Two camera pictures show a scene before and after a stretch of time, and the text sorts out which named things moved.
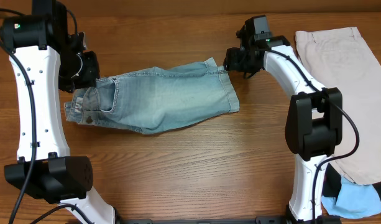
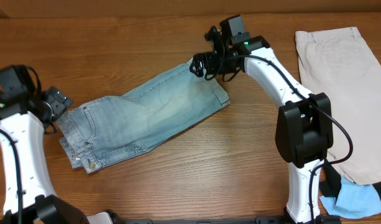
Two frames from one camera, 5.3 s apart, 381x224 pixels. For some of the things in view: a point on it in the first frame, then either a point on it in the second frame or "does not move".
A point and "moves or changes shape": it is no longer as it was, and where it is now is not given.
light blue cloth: (354, 201) does not move
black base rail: (319, 219) does not move
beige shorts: (340, 58) does not move
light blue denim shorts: (156, 99) moves or changes shape
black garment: (332, 184) does not move
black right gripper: (234, 64) -> (202, 64)
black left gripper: (91, 69) -> (58, 101)
